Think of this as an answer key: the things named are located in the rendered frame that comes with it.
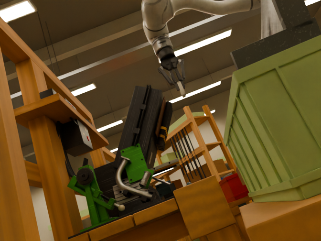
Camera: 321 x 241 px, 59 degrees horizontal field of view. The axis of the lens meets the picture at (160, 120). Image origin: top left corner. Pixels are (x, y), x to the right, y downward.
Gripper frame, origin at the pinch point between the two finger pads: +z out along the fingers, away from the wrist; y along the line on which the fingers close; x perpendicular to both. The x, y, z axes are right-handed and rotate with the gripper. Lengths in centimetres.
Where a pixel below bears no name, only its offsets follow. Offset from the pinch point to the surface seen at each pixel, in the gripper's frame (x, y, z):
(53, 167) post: 13, -67, 8
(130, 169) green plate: 37, -37, 17
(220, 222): -26, -9, 54
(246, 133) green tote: -70, -4, 41
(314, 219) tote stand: -86, -7, 54
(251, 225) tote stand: -85, -12, 52
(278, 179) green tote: -77, -5, 49
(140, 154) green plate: 38.8, -29.4, 10.8
